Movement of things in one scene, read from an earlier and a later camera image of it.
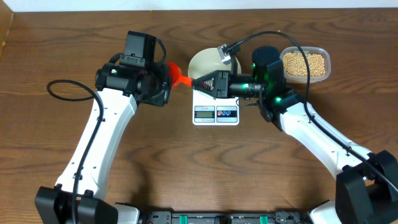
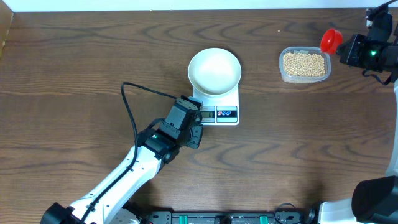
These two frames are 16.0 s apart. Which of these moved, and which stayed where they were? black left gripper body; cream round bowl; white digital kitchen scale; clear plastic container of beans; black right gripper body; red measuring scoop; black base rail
Moved: red measuring scoop; black right gripper body; black left gripper body
Stayed: clear plastic container of beans; black base rail; cream round bowl; white digital kitchen scale
